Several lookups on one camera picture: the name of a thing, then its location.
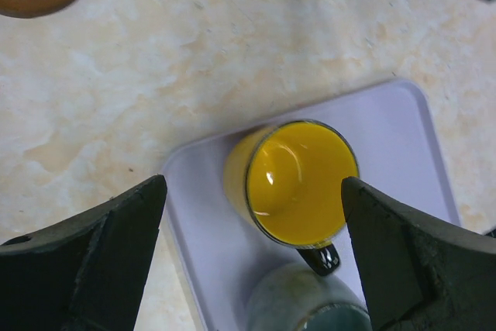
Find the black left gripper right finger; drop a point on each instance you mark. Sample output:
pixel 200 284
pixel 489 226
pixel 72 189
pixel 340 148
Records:
pixel 418 272

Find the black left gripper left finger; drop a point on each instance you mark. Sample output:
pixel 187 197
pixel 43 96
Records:
pixel 87 272

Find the grey green mug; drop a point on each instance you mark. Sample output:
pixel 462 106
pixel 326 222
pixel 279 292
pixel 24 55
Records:
pixel 294 297

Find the yellow mug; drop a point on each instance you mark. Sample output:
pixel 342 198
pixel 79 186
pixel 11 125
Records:
pixel 285 180

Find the lavender plastic tray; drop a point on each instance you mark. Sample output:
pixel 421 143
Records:
pixel 390 129

